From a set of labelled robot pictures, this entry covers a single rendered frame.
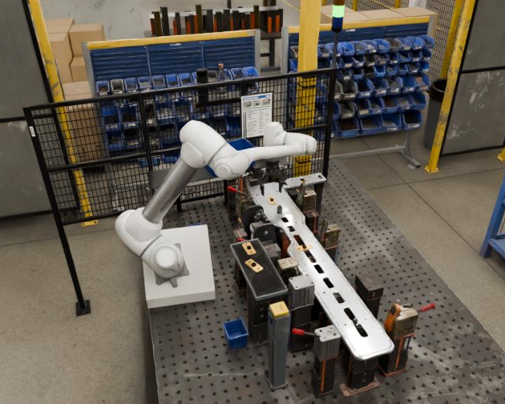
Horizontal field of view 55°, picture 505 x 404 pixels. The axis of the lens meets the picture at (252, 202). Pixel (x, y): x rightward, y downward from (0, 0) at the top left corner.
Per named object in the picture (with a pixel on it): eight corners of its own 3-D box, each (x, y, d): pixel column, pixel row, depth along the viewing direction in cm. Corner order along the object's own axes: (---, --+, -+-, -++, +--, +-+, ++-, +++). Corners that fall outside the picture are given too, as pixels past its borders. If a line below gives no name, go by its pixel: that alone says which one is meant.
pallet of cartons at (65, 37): (114, 120, 627) (99, 38, 569) (50, 127, 614) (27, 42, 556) (116, 89, 725) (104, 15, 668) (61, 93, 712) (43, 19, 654)
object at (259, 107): (272, 135, 324) (273, 90, 307) (240, 139, 318) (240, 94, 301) (272, 134, 326) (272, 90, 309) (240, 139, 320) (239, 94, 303)
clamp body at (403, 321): (410, 371, 220) (426, 315, 200) (382, 380, 216) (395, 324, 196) (397, 353, 228) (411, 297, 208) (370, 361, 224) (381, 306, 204)
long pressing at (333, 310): (403, 348, 194) (404, 345, 194) (353, 364, 188) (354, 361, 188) (278, 182, 304) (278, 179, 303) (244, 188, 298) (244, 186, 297)
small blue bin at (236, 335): (248, 346, 232) (248, 333, 227) (229, 352, 229) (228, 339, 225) (242, 330, 241) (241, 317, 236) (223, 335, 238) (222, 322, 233)
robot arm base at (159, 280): (159, 292, 251) (158, 292, 246) (147, 252, 255) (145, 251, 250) (192, 281, 255) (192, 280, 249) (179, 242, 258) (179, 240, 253)
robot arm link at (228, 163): (256, 159, 217) (233, 139, 218) (240, 170, 201) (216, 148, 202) (240, 179, 223) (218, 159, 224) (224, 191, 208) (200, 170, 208)
